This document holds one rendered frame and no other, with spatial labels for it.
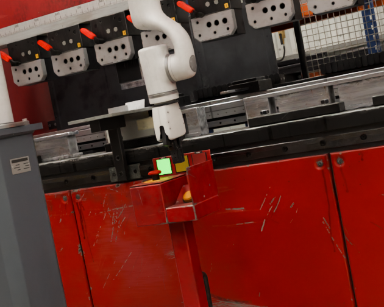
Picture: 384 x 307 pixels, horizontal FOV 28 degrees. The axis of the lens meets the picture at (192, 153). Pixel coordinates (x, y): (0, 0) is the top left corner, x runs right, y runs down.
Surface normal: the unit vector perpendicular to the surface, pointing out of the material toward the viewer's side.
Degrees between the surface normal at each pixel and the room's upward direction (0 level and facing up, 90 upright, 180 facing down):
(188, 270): 90
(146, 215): 90
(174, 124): 92
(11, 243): 90
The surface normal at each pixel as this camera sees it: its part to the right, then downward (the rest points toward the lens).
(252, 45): -0.49, 0.14
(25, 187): 0.80, -0.12
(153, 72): -0.23, 0.18
